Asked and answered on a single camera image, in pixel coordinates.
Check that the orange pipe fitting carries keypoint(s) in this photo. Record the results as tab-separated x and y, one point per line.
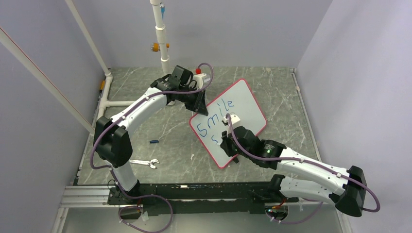
155	47

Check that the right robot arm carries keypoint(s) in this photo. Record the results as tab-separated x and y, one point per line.
344	188

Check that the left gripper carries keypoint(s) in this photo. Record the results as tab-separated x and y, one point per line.
201	108

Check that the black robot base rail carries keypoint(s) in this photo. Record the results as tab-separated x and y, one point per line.
196	198

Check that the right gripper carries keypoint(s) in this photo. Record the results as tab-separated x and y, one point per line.
225	144

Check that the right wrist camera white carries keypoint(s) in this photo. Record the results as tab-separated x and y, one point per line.
231	119

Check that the pink framed whiteboard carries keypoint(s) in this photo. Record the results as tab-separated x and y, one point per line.
240	103

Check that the white pvc pipe frame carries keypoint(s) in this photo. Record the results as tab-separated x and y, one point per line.
105	85

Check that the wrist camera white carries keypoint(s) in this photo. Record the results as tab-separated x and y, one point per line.
231	119
201	79

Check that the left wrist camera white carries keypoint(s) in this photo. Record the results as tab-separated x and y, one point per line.
201	79

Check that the silver open-end wrench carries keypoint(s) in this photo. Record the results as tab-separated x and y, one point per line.
151	163

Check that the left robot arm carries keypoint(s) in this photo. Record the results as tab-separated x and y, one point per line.
112	134

